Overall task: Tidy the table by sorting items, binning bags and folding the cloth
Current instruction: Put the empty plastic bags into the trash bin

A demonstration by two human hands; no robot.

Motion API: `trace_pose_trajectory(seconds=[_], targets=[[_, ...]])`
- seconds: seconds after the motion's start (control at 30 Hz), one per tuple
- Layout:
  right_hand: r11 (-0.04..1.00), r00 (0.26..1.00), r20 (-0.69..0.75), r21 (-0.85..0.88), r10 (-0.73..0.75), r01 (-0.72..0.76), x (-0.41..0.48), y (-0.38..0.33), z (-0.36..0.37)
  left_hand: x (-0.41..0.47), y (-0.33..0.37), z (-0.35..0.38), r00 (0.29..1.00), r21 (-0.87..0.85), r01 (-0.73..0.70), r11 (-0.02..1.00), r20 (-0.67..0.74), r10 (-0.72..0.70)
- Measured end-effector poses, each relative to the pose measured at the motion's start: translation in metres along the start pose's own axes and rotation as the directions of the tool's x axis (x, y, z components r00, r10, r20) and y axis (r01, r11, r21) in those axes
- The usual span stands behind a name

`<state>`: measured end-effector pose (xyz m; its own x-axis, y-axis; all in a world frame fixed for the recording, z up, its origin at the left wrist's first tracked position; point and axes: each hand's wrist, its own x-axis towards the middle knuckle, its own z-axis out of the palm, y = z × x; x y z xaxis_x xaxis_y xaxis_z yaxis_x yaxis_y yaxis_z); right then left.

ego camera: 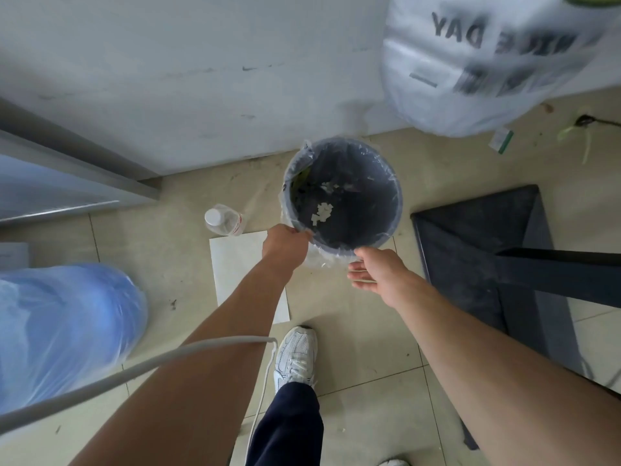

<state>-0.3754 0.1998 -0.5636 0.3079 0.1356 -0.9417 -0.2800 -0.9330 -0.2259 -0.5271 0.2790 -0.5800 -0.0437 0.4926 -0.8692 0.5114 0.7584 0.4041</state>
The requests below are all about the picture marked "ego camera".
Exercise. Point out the person's right forearm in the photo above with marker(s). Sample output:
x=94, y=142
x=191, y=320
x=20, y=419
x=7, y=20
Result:
x=509, y=378

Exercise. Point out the black trash bin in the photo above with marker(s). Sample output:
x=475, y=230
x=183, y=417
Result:
x=354, y=198

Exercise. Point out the white bag with yellow smiley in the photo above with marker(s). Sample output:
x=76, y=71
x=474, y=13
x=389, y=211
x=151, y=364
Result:
x=485, y=92

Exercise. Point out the person's right white shoe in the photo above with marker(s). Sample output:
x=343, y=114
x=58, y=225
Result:
x=393, y=463

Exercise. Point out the pale green plastic scrap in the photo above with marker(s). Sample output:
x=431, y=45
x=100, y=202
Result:
x=587, y=145

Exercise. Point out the small clear bottle white cap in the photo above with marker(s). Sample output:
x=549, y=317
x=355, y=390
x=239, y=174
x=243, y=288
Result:
x=223, y=220

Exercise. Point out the white flat floor sheet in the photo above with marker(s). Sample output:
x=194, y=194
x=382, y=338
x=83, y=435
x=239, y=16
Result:
x=237, y=266

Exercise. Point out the person's white shoe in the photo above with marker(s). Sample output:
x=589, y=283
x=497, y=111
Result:
x=393, y=463
x=296, y=354

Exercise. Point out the person's left white shoe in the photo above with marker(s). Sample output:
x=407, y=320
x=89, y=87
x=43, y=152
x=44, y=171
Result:
x=296, y=354

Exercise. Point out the small green white tag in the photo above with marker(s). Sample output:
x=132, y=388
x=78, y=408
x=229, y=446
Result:
x=500, y=140

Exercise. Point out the dark grey floor mat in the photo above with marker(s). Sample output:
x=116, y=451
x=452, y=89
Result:
x=470, y=228

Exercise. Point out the person's right hand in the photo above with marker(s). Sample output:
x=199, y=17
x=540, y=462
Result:
x=388, y=276

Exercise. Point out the blue plastic bag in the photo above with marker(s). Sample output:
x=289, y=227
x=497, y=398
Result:
x=63, y=330

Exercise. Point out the person's left hand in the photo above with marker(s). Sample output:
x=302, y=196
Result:
x=286, y=247

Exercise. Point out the person's left forearm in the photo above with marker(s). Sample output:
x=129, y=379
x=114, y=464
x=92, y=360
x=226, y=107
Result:
x=204, y=373

